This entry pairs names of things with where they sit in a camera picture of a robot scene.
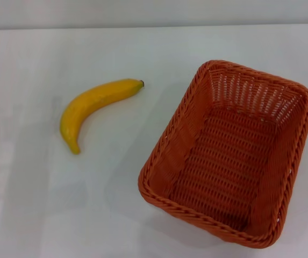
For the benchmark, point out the yellow banana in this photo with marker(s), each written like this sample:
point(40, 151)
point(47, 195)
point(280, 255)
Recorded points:
point(89, 102)

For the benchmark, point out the orange woven rectangular basket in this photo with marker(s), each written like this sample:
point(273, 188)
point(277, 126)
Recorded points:
point(223, 161)

